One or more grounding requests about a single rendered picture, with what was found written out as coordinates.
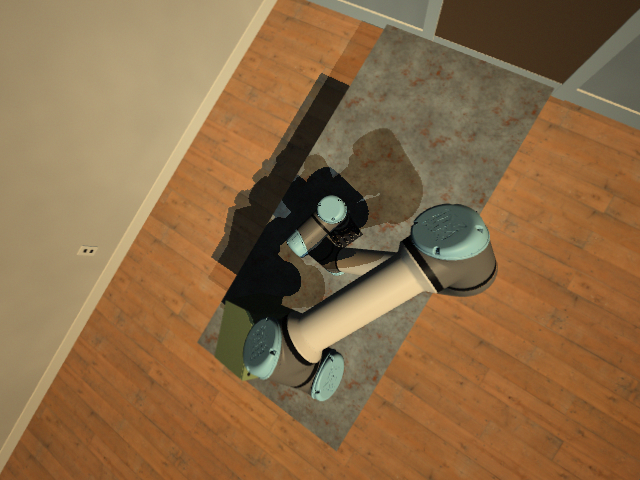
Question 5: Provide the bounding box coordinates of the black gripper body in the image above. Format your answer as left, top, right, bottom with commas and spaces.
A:
333, 210, 351, 235

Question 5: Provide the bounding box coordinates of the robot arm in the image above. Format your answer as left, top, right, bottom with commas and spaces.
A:
243, 195, 498, 401

